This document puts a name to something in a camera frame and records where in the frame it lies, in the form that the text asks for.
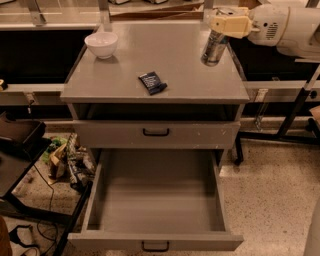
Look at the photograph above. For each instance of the black table right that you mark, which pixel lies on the black table right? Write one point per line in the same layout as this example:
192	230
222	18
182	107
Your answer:
282	92

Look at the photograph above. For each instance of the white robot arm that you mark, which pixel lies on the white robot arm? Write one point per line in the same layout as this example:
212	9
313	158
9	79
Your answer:
294	31

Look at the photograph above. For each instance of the grey drawer cabinet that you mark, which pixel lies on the grey drawer cabinet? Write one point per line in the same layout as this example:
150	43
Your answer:
110	89

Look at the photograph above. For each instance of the closed grey top drawer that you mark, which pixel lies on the closed grey top drawer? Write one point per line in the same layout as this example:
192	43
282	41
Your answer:
157	134

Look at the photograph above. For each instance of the pile of snack bags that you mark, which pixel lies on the pile of snack bags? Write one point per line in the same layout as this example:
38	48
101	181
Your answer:
66	158

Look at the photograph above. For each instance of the open grey middle drawer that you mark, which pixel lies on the open grey middle drawer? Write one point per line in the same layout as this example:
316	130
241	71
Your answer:
156	200

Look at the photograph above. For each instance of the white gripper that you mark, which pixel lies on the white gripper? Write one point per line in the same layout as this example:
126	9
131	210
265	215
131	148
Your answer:
266	29

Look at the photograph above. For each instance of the silver redbull can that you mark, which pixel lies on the silver redbull can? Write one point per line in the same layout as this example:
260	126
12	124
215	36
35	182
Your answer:
214	48

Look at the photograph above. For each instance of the dark blue snack packet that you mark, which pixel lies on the dark blue snack packet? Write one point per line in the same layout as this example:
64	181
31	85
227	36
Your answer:
152	83

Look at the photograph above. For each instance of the white ceramic bowl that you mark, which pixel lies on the white ceramic bowl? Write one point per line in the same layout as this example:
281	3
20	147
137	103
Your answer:
102	44

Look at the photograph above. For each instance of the black side table left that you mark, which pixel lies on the black side table left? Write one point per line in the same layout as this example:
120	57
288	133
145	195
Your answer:
22	144

